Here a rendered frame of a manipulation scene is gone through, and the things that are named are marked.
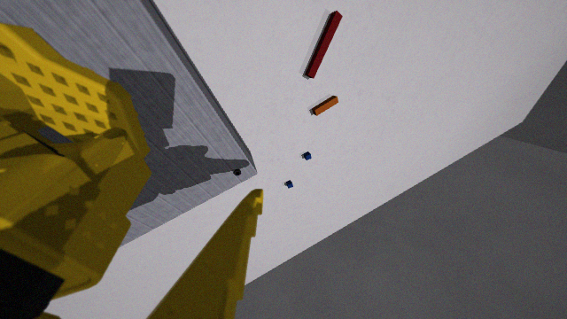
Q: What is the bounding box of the orange-brown rod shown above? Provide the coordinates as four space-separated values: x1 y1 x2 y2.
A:
312 96 338 116

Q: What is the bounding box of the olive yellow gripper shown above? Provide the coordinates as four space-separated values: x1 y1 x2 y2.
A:
146 189 263 319

